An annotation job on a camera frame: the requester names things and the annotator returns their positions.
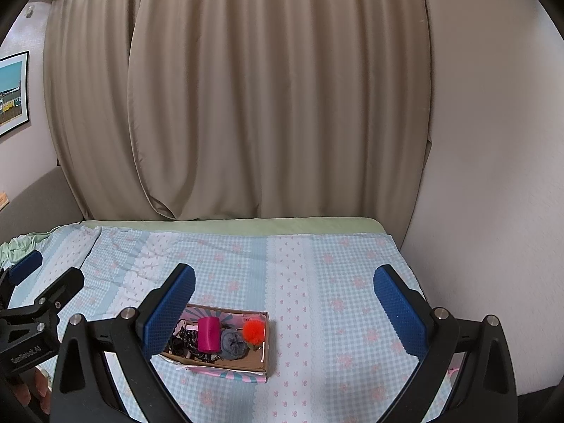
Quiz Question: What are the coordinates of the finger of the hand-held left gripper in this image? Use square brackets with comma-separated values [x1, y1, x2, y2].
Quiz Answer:
[0, 267, 85, 329]
[0, 250, 43, 307]

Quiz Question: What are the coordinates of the blue checkered floral blanket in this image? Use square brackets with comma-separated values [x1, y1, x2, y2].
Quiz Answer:
[0, 222, 454, 423]

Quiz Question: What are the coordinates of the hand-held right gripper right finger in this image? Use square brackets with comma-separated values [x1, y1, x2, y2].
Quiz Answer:
[374, 264, 519, 423]

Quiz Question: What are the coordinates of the magenta foam block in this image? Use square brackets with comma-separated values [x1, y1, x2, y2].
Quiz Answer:
[197, 316, 221, 354]

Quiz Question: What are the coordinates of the beige curtain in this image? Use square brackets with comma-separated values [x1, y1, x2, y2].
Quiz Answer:
[127, 0, 433, 222]
[43, 0, 153, 222]

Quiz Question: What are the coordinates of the grey rolled sock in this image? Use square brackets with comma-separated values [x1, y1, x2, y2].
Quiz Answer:
[219, 328, 250, 361]

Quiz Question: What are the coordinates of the black patterned scrunchie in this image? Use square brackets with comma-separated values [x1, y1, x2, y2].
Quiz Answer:
[168, 324, 221, 362]

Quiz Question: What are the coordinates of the orange plush pumpkin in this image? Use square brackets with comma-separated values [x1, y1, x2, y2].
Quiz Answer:
[241, 318, 266, 344]

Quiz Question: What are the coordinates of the framed wall poster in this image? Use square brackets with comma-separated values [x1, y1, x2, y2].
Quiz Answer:
[0, 50, 31, 138]

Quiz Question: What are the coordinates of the cardboard box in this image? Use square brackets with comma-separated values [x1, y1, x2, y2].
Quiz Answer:
[161, 303, 270, 384]

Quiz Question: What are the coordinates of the person's left hand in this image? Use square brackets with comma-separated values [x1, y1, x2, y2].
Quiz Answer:
[13, 368, 53, 415]

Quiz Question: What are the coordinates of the grey headboard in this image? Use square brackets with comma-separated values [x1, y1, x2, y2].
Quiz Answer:
[0, 165, 83, 247]

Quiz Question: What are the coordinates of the light green crumpled cloth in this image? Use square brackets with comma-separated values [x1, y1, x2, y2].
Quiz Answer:
[0, 233, 56, 265]

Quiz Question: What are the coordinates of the light green bed sheet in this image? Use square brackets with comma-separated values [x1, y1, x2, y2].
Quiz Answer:
[81, 216, 388, 236]

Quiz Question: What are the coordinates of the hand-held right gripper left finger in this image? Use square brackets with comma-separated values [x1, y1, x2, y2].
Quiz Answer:
[50, 263, 197, 423]

